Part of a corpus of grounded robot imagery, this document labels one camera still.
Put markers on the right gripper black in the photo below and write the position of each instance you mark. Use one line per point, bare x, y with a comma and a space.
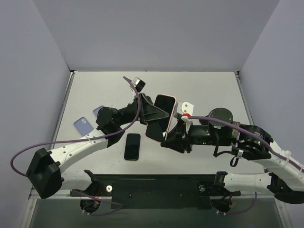
181, 135

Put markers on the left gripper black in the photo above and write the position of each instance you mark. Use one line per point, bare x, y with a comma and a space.
142, 109

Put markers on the lilac phone case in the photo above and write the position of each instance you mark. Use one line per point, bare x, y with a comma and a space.
96, 110

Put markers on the blue phone case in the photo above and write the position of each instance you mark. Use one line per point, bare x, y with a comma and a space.
83, 126

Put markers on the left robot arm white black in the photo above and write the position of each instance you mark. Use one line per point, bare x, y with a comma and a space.
48, 169

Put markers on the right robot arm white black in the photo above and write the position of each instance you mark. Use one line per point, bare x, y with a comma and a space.
284, 176

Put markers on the small black phone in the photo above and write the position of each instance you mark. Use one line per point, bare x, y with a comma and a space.
132, 147

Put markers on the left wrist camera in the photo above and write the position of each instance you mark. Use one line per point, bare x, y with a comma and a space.
138, 84

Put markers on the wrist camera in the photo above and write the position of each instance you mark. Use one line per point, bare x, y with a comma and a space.
138, 84
183, 111

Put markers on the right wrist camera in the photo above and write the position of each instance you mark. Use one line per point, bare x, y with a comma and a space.
183, 111

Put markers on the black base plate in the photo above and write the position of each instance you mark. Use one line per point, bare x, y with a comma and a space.
159, 191

